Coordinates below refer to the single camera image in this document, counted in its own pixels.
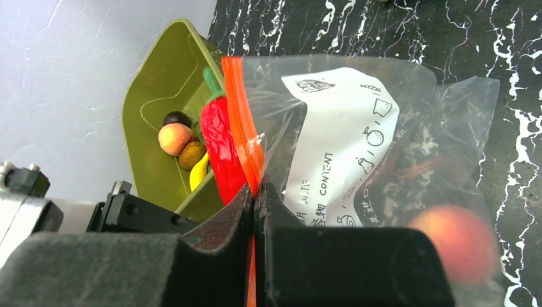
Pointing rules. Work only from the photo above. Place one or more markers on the red toy chili pepper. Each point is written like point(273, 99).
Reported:
point(217, 134)

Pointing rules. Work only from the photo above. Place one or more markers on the clear zip bag orange zipper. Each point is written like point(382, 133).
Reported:
point(360, 141)

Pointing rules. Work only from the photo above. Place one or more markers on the brown toy kiwi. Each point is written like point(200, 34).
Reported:
point(191, 154)

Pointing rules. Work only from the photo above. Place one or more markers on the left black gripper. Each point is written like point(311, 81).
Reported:
point(26, 210)

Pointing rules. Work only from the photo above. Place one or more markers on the orange peach toy fruit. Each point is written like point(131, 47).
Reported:
point(174, 137)

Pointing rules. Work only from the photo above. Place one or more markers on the olive green plastic basket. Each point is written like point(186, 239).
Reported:
point(171, 79)

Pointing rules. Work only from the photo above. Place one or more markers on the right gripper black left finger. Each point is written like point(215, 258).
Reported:
point(207, 266)

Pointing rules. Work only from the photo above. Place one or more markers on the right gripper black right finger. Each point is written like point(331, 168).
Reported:
point(297, 265)

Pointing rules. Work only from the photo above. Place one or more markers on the dark purple toy plum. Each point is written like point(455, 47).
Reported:
point(177, 117)

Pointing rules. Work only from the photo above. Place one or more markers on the yellow toy banana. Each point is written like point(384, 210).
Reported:
point(198, 172)

